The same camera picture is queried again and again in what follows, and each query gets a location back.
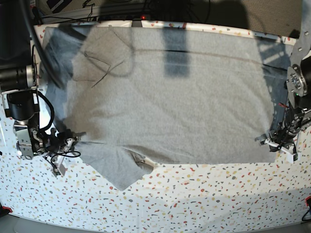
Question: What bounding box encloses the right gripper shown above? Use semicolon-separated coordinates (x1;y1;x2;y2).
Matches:
33;128;86;167

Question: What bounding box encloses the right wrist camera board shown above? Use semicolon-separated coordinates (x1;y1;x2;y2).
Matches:
51;162;66;177

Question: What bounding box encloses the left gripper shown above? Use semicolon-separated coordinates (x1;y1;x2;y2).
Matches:
255;109;305;153

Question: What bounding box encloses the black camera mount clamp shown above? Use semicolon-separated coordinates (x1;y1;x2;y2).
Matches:
131;20;142;27

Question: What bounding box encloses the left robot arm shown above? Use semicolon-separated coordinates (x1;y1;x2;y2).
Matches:
257;22;311;161

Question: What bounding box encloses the red corner clamp left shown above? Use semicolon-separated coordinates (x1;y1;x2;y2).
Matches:
0;205;12;215

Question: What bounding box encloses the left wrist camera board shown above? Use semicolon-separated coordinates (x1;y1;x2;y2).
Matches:
286;151;301;164

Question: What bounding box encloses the red corner clamp right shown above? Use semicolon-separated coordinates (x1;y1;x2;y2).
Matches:
305;196;311;208

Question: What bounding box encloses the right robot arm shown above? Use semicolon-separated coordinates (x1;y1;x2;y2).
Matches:
0;0;81;176

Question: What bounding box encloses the red corner clamp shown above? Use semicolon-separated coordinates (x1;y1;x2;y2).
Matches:
305;196;311;208
0;205;12;215

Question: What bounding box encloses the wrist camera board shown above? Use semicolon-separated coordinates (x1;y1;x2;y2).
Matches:
286;151;301;164
51;162;66;177

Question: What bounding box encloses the grey T-shirt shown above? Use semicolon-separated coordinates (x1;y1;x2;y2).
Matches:
43;27;280;190

